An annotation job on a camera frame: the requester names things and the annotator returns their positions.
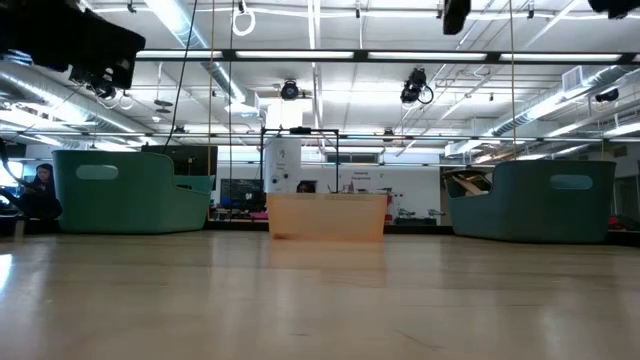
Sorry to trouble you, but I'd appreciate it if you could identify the green plastic bin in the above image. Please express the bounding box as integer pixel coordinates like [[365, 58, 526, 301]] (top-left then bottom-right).
[[52, 149, 216, 235]]

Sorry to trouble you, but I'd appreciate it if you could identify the black overhead light bar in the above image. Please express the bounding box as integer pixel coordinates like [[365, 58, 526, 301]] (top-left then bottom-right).
[[133, 47, 640, 64]]

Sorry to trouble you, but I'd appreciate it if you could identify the thin black hanging cord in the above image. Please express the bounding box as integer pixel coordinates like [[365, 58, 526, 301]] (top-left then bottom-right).
[[228, 0, 235, 221]]

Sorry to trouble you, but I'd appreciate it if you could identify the white cable loop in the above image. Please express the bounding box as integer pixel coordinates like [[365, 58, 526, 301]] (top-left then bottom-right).
[[232, 8, 257, 37]]

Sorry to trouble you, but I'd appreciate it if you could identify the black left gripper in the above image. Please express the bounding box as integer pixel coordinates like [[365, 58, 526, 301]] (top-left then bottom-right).
[[0, 0, 147, 91]]

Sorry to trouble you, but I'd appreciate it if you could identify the silver ventilation duct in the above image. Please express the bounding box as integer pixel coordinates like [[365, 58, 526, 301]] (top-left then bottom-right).
[[144, 0, 247, 104], [492, 64, 632, 137], [0, 59, 151, 136]]

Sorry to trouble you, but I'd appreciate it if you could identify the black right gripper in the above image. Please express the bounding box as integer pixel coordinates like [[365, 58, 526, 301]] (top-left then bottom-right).
[[442, 0, 472, 36]]

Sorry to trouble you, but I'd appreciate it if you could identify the blue-grey plastic bin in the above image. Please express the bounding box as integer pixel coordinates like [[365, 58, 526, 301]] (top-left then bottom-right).
[[442, 159, 617, 245]]

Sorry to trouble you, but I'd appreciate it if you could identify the white pillar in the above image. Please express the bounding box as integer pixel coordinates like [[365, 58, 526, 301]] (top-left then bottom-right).
[[263, 102, 303, 195]]

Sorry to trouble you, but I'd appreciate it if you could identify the black hanging cable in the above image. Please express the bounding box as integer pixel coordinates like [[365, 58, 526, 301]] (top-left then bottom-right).
[[162, 0, 200, 154]]

